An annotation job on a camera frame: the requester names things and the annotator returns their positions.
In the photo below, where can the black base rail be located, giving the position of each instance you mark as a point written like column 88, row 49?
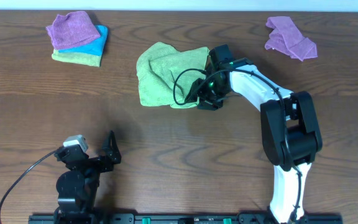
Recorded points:
column 128, row 218

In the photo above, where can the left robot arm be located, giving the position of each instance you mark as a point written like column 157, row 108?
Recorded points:
column 78, row 186

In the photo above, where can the crumpled purple cloth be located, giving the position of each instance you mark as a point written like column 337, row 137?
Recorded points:
column 286, row 38

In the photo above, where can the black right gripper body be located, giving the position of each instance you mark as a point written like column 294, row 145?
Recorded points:
column 212, row 94

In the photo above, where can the folded purple cloth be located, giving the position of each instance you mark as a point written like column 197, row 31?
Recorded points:
column 72, row 30

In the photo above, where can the folded green cloth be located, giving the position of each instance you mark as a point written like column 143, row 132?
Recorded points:
column 77, row 58

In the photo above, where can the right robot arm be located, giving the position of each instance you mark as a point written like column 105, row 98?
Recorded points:
column 290, row 131

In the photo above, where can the light green cloth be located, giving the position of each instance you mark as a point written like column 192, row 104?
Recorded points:
column 165, row 75

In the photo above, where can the folded blue cloth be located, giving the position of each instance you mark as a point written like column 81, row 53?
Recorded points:
column 95, row 47

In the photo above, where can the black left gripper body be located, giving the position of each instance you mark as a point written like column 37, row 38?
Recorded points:
column 97, row 162

